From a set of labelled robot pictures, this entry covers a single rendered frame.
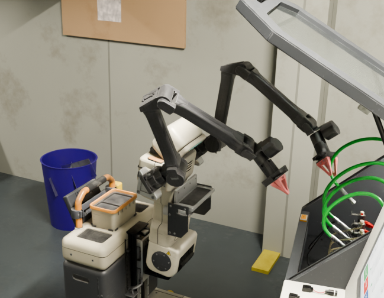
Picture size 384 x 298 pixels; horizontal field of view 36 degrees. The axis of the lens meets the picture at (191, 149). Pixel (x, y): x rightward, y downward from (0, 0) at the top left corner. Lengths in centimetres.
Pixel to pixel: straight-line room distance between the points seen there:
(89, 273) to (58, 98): 252
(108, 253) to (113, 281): 17
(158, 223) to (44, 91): 266
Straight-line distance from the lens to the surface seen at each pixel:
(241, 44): 420
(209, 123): 222
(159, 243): 276
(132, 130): 477
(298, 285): 223
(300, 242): 257
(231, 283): 399
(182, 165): 243
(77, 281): 292
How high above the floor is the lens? 218
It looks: 20 degrees down
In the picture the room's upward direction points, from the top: 2 degrees clockwise
